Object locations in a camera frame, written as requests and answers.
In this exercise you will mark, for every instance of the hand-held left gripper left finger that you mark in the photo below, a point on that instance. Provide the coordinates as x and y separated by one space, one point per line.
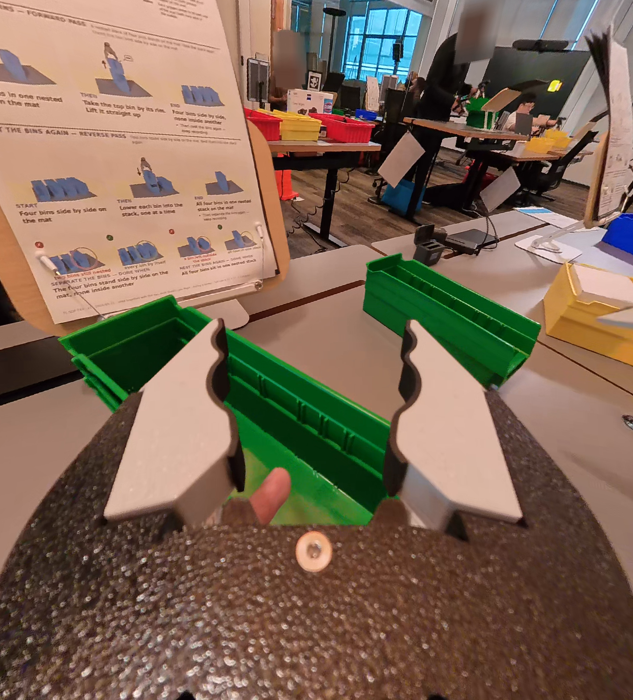
174 448

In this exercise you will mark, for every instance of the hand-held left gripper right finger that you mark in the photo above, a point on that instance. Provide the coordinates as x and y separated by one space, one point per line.
453 448

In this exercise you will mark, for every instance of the person's left hand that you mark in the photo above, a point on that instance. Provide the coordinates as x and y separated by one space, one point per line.
270 495

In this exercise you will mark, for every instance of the yellow plastic bin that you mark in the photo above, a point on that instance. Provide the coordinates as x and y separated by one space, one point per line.
584 328
294 128

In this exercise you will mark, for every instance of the blue and white paper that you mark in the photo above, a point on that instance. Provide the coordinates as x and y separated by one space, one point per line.
540 216

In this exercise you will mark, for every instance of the black office chair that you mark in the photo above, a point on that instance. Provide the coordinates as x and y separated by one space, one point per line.
557 164

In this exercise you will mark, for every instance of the dark flat hub device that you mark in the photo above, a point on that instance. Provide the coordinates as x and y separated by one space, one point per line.
469 240

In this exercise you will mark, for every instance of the white hanging card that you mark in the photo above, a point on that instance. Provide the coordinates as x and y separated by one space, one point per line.
401 158
501 188

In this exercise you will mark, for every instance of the yellow storage bins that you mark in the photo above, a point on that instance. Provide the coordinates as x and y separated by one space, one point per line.
546 143

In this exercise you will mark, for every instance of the black charging dock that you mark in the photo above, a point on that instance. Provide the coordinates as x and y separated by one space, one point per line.
428 249

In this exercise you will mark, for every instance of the white sheet clip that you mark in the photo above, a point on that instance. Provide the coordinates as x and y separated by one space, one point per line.
47 261
259 232

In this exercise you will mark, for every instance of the blue bag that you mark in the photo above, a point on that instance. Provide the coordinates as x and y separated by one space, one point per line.
401 198

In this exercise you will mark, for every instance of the green storage bins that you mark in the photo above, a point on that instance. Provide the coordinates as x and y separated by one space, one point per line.
483 115

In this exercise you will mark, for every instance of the wooden table black legs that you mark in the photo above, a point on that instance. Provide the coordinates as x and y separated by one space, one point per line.
458 128
322 146

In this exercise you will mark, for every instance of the orange cone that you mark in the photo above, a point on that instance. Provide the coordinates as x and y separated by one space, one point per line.
286 183

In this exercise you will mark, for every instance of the printed instruction sheet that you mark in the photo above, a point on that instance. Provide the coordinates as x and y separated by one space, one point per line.
103 164

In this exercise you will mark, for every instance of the red plastic bin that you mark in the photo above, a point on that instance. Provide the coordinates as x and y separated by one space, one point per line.
349 131
264 126

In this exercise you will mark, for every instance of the white and blue box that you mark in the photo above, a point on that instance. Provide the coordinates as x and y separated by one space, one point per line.
308 101

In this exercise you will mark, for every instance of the black floor lamp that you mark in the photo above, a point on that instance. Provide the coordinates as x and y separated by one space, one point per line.
334 33

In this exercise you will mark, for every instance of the black wall screen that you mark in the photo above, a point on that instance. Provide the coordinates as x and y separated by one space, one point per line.
540 71

